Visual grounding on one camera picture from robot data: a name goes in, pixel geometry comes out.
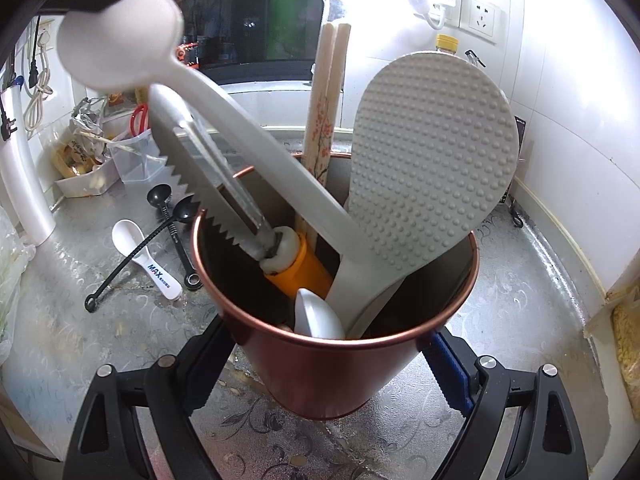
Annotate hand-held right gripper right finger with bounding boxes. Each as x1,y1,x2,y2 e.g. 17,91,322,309
422,327,588,480

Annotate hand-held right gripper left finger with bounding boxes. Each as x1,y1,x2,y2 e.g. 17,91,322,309
62,310,241,480

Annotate white ceramic spoon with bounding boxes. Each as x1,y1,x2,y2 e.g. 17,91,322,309
56,0,371,267
111,219,184,300
293,287,347,339

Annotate red metal utensil holder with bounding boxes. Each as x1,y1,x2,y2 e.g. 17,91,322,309
190,152,481,420

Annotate orange-handled serrated knife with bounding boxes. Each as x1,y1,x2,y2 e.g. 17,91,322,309
148,84,335,302

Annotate black measuring spoon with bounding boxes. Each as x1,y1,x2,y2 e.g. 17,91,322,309
148,184,202,290
84,195,199,311

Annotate cream patterned chopstick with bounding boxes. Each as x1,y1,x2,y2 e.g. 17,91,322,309
295,22,337,241
307,21,353,186

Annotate crumpled silver foil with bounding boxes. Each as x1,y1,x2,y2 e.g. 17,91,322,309
72,97,109,136

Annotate dark window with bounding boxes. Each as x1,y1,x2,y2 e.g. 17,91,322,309
135,0,361,84

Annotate wooden stick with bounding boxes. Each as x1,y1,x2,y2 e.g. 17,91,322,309
79,129,139,154

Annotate yellow snack packets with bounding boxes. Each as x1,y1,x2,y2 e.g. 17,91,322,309
56,139,102,177

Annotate bag of grains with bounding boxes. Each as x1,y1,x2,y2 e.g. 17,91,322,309
585,285,640,402

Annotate clear plastic scissors holder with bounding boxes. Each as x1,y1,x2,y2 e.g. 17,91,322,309
110,127,169,184

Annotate white pipe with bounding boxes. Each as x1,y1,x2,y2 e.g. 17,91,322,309
0,87,56,246

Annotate white plastic tray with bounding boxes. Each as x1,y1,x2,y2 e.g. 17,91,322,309
54,160,121,200

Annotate clear plastic bag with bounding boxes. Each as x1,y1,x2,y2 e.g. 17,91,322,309
0,205,37,367

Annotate black smartphone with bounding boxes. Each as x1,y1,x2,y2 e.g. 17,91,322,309
514,116,529,164

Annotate white cable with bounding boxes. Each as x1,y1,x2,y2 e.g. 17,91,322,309
24,34,54,134

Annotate red-handled scissors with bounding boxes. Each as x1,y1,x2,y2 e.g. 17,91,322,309
130,102,151,136

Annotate white wall socket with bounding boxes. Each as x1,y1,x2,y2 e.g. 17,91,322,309
460,0,504,44

